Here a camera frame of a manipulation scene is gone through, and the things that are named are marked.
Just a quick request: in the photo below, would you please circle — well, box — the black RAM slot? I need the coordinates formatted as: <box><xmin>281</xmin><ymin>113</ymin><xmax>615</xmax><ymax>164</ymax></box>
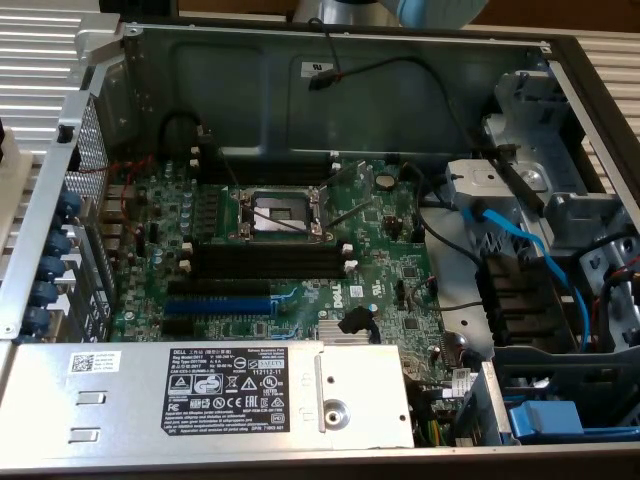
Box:
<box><xmin>178</xmin><ymin>257</ymin><xmax>357</xmax><ymax>280</ymax></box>
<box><xmin>192</xmin><ymin>158</ymin><xmax>341</xmax><ymax>186</ymax></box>
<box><xmin>182</xmin><ymin>241</ymin><xmax>351</xmax><ymax>261</ymax></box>
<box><xmin>192</xmin><ymin>145</ymin><xmax>339</xmax><ymax>169</ymax></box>

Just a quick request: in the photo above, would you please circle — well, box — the socket locking lever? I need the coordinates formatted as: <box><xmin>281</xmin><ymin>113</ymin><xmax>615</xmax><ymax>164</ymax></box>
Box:
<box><xmin>327</xmin><ymin>195</ymin><xmax>375</xmax><ymax>229</ymax></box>

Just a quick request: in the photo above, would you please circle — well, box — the CPU socket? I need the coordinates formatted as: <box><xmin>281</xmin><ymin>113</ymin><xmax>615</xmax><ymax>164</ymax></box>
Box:
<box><xmin>234</xmin><ymin>184</ymin><xmax>331</xmax><ymax>244</ymax></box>

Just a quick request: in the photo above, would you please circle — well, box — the green motherboard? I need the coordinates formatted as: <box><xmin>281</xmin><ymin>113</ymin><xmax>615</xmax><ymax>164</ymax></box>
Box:
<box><xmin>102</xmin><ymin>154</ymin><xmax>451</xmax><ymax>416</ymax></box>

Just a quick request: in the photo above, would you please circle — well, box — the metal socket cover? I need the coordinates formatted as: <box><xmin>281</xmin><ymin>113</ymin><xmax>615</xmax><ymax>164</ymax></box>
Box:
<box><xmin>319</xmin><ymin>159</ymin><xmax>375</xmax><ymax>226</ymax></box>

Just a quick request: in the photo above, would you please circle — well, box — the silver chipset heatsink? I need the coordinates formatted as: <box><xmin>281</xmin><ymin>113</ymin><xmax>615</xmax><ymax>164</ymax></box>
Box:
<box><xmin>315</xmin><ymin>319</ymin><xmax>376</xmax><ymax>347</ymax></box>

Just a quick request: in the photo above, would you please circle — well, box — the long black expansion slot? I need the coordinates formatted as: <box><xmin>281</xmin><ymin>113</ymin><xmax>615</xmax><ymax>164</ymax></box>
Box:
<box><xmin>166</xmin><ymin>278</ymin><xmax>274</xmax><ymax>300</ymax></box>

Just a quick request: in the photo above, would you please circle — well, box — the blue expansion slot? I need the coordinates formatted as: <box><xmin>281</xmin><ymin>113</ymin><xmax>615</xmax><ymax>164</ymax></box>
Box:
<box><xmin>163</xmin><ymin>295</ymin><xmax>275</xmax><ymax>317</ymax></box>

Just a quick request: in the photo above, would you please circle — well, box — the open PC case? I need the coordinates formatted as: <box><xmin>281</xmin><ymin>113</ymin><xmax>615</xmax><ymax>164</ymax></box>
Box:
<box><xmin>0</xmin><ymin>19</ymin><xmax>640</xmax><ymax>480</ymax></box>

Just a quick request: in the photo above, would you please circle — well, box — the short black expansion slot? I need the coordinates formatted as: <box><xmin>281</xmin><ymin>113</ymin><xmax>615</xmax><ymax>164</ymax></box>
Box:
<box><xmin>160</xmin><ymin>316</ymin><xmax>197</xmax><ymax>337</ymax></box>

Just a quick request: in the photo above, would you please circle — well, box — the black plastic strut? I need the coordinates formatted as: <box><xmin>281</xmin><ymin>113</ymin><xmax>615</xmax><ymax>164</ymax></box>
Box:
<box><xmin>469</xmin><ymin>128</ymin><xmax>547</xmax><ymax>212</ymax></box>

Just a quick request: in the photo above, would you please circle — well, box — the silver disk bay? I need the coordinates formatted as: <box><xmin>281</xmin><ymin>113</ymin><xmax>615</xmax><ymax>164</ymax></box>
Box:
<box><xmin>444</xmin><ymin>69</ymin><xmax>640</xmax><ymax>351</ymax></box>

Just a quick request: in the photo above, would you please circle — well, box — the silver power supply unit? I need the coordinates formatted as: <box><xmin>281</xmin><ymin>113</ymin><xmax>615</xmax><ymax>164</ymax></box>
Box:
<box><xmin>0</xmin><ymin>342</ymin><xmax>416</xmax><ymax>451</ymax></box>

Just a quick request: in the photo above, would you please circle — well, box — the blue card retention tab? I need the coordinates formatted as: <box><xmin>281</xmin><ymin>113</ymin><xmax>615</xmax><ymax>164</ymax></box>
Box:
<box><xmin>32</xmin><ymin>279</ymin><xmax>59</xmax><ymax>306</ymax></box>
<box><xmin>24</xmin><ymin>305</ymin><xmax>51</xmax><ymax>334</ymax></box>
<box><xmin>38</xmin><ymin>254</ymin><xmax>66</xmax><ymax>281</ymax></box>
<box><xmin>47</xmin><ymin>227</ymin><xmax>74</xmax><ymax>256</ymax></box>
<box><xmin>54</xmin><ymin>189</ymin><xmax>84</xmax><ymax>219</ymax></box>

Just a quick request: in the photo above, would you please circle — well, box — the dark plastic drive caddy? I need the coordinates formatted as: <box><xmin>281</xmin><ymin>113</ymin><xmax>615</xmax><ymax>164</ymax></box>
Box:
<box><xmin>492</xmin><ymin>347</ymin><xmax>640</xmax><ymax>431</ymax></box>

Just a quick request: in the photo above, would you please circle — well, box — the blue plastic latch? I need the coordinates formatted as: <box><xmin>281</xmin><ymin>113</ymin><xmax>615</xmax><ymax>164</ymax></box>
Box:
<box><xmin>507</xmin><ymin>399</ymin><xmax>586</xmax><ymax>444</ymax></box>

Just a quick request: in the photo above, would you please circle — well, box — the black curved wire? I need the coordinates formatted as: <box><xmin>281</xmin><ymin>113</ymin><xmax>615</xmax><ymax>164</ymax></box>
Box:
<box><xmin>399</xmin><ymin>162</ymin><xmax>489</xmax><ymax>266</ymax></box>

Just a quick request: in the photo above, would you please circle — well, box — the blue flat wire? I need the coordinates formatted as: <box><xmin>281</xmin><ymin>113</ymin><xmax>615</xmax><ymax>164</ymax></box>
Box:
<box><xmin>459</xmin><ymin>202</ymin><xmax>594</xmax><ymax>351</ymax></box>

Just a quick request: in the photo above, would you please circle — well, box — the thick black looped wire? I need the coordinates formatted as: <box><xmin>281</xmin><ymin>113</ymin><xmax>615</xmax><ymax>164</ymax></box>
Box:
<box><xmin>158</xmin><ymin>112</ymin><xmax>204</xmax><ymax>161</ymax></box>

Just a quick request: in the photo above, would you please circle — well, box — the black wire with connector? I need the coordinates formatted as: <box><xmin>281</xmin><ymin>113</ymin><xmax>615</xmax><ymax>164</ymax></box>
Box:
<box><xmin>305</xmin><ymin>17</ymin><xmax>501</xmax><ymax>166</ymax></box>

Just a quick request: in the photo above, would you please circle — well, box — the thin red wire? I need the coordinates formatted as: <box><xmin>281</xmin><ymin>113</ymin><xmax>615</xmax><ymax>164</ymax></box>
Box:
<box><xmin>79</xmin><ymin>152</ymin><xmax>156</xmax><ymax>236</ymax></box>

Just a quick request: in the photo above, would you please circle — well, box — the yellow green wire bundle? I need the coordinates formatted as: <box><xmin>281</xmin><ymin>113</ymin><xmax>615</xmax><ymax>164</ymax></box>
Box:
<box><xmin>414</xmin><ymin>417</ymin><xmax>444</xmax><ymax>447</ymax></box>

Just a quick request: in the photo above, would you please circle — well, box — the black red wire bundle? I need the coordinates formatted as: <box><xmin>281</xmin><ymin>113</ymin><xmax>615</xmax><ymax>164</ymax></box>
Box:
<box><xmin>594</xmin><ymin>262</ymin><xmax>640</xmax><ymax>351</ymax></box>

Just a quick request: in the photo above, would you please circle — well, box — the aluminium corner bracket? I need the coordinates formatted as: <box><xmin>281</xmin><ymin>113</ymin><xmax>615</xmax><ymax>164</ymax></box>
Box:
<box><xmin>73</xmin><ymin>13</ymin><xmax>126</xmax><ymax>69</ymax></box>

